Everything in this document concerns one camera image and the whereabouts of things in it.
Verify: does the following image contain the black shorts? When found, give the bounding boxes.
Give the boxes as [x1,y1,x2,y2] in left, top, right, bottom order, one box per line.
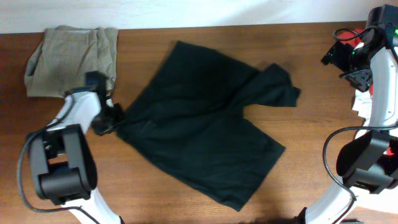
[116,42,300,211]

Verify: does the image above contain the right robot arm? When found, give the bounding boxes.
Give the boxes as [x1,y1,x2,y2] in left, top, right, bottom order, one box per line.
[294,4,397,224]

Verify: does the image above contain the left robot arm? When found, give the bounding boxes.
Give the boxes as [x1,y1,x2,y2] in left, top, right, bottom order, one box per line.
[17,71,124,224]

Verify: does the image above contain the red shirt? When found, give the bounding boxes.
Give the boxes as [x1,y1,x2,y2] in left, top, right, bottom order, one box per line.
[337,29,373,95]

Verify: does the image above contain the folded khaki shorts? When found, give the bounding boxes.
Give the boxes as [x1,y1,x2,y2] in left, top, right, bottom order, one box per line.
[24,26,119,98]

